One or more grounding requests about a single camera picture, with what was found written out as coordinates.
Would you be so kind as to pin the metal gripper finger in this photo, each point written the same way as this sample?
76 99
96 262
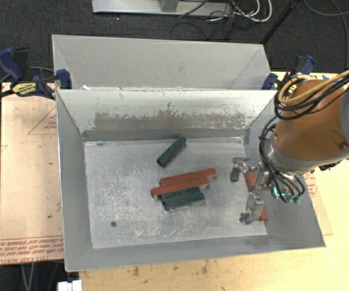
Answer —
243 165
254 206

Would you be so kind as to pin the red-brown flat block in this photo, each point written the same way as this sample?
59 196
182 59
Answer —
189 174
250 181
177 188

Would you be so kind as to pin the dark green flat block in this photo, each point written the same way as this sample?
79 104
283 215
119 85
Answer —
180 193
188 202
171 151

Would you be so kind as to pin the grey metal bin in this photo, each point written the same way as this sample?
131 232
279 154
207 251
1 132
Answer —
126 199

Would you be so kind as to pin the brown cardboard board red print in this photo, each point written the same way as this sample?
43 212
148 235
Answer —
29 177

